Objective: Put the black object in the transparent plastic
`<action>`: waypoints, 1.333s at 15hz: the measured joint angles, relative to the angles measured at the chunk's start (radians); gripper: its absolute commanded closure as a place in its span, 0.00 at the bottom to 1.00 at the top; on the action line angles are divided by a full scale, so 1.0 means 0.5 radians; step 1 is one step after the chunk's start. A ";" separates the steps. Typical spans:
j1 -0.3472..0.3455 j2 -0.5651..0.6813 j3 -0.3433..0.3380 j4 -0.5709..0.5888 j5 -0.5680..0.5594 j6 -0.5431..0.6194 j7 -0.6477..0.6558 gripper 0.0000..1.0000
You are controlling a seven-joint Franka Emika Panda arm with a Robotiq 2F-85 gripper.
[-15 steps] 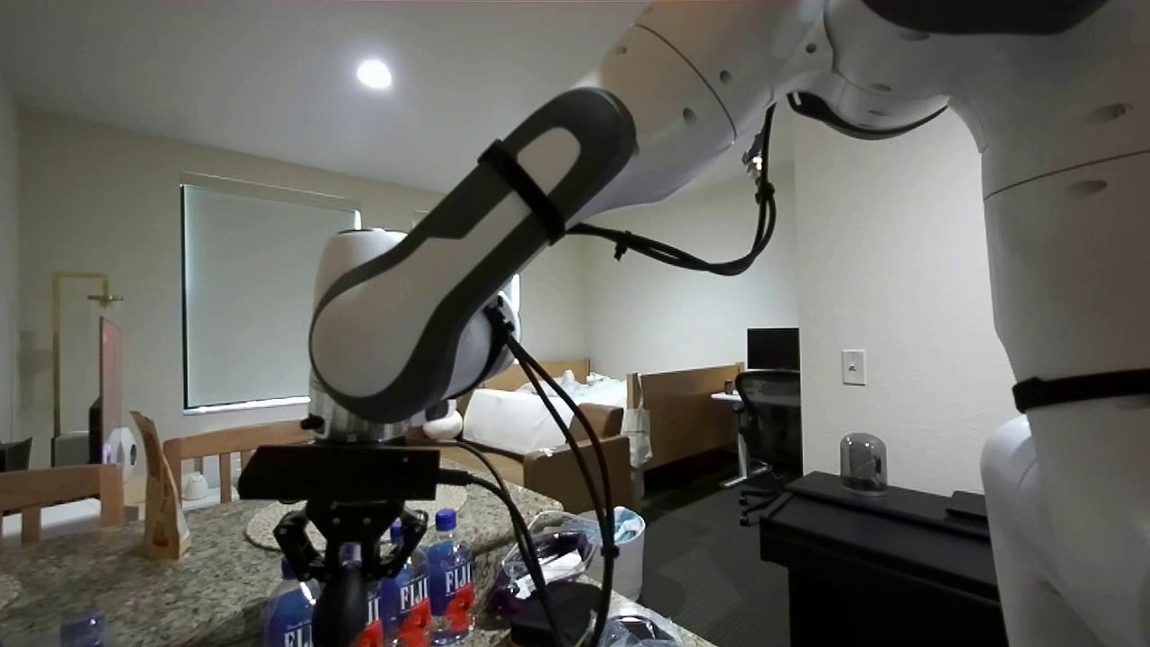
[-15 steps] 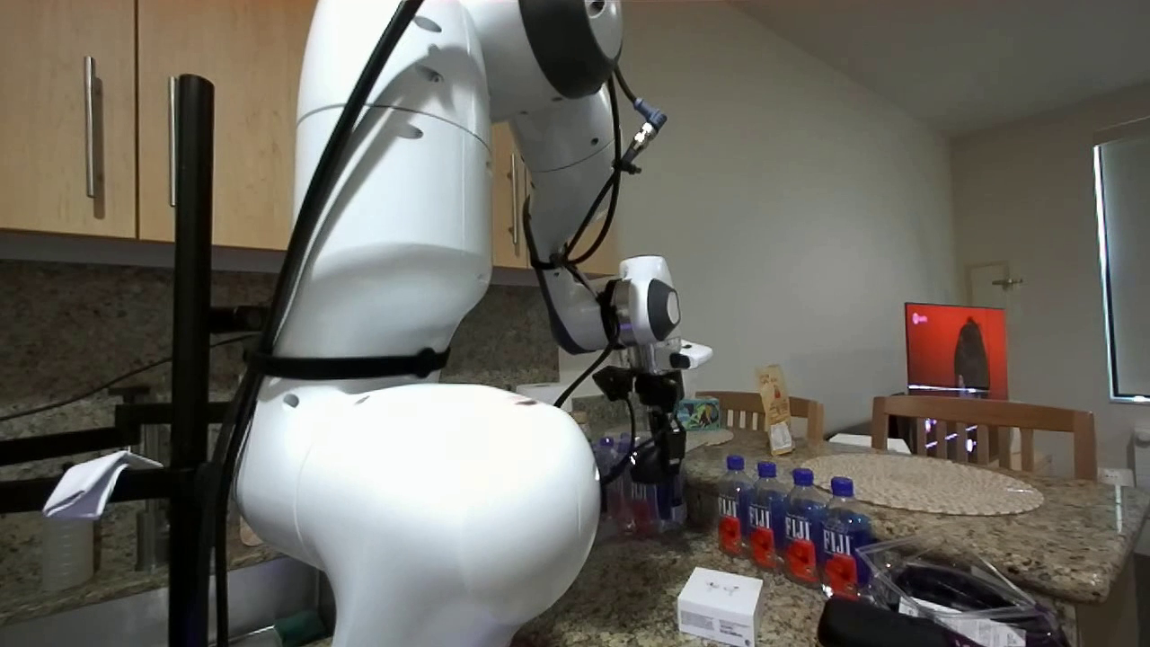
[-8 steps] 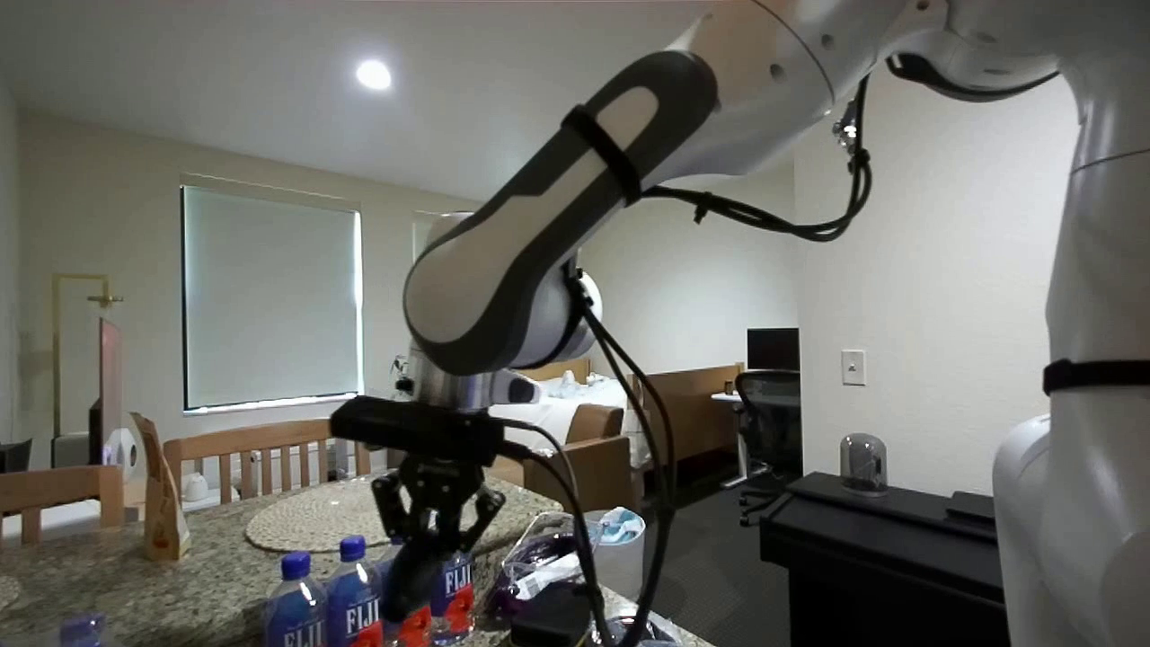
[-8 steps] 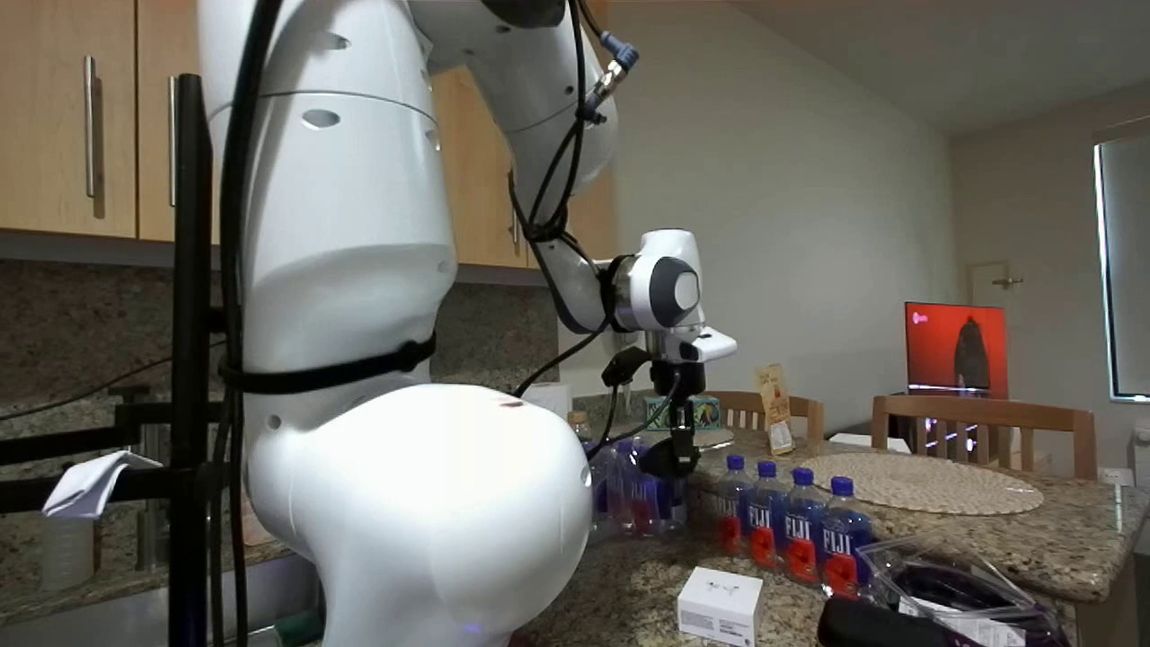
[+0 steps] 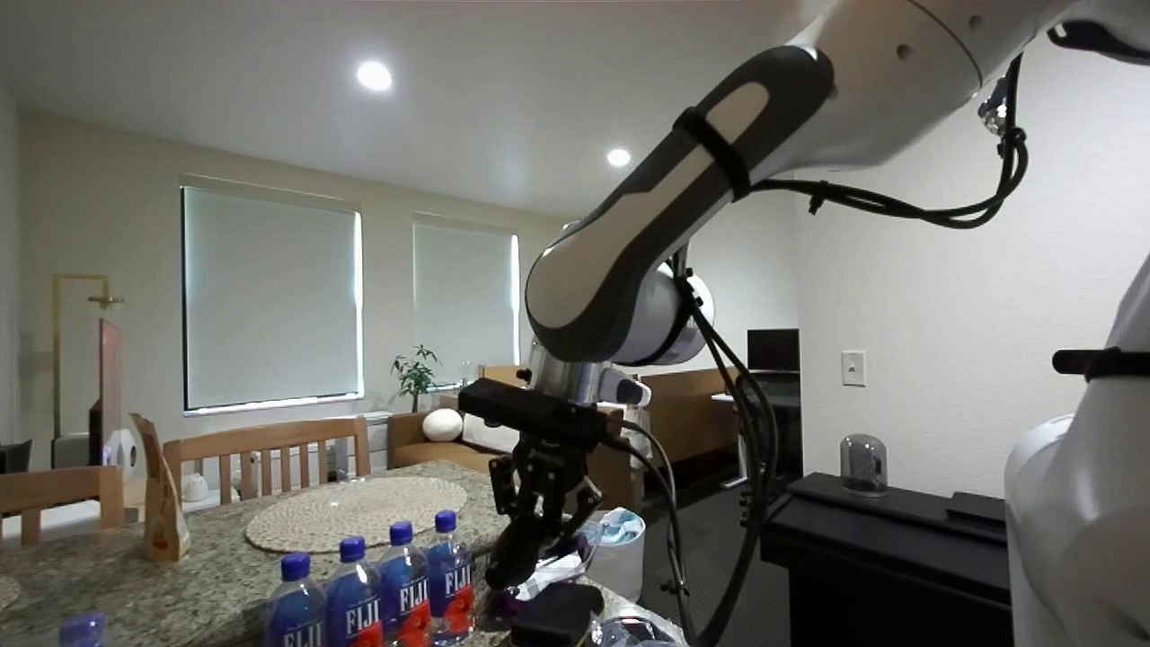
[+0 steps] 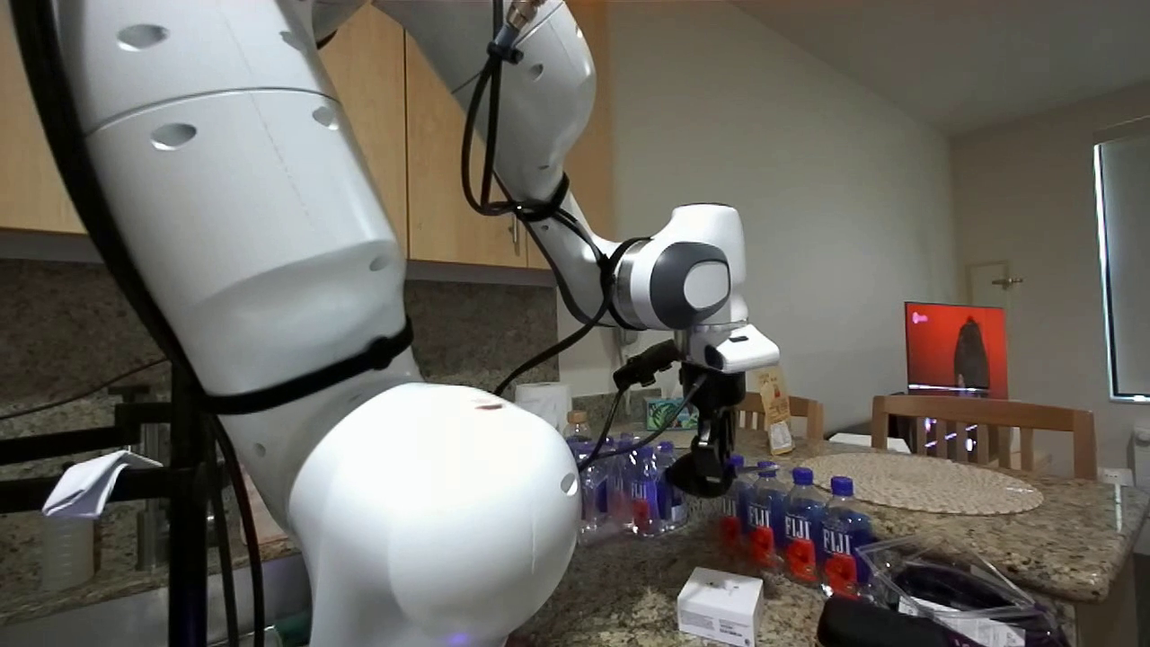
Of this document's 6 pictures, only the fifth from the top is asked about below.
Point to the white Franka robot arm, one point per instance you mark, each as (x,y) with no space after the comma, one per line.
(668,228)

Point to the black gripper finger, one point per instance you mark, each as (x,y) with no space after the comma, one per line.
(566,522)
(504,514)

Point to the round recessed ceiling light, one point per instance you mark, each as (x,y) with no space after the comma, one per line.
(619,155)
(374,73)

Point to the black cabinet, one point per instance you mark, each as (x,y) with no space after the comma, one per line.
(885,563)

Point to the black office chair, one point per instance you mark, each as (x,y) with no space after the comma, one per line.
(783,419)

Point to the narrow white window blind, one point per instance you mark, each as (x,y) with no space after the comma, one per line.
(460,301)

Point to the white light switch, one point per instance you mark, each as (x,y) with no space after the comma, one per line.
(854,369)

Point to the black seat back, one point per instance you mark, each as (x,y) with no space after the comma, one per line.
(16,453)

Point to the wooden chair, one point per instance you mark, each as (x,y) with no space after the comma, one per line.
(264,435)
(162,506)
(59,480)

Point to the Fiji water bottle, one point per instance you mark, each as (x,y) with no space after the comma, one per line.
(449,581)
(292,613)
(403,594)
(352,605)

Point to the black monitor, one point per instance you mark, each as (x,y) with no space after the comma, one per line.
(778,349)

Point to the white pillow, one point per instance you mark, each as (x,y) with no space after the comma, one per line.
(487,433)

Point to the wooden desk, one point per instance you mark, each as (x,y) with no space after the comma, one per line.
(700,416)

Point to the large white window blind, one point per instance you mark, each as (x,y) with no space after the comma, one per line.
(271,301)

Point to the black pouch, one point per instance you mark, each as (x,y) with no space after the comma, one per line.
(552,617)

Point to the white round cushion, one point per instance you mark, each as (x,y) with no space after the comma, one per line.
(444,421)

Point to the glass jar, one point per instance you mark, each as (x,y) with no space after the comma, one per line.
(864,462)

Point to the green potted plant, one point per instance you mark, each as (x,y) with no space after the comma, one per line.
(418,375)

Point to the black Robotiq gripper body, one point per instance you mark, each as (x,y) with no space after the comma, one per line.
(552,471)

